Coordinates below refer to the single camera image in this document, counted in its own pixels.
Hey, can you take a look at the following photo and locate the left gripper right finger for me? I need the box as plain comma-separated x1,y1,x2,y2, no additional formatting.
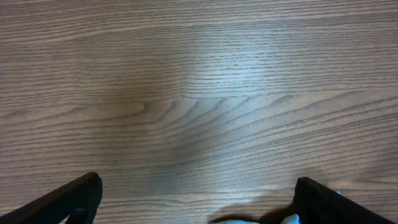
294,177,394,224

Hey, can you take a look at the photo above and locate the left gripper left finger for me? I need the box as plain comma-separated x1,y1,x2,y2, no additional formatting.
1,172,103,224

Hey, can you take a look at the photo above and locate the light blue t-shirt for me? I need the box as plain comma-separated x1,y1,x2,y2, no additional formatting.
211,190,343,224

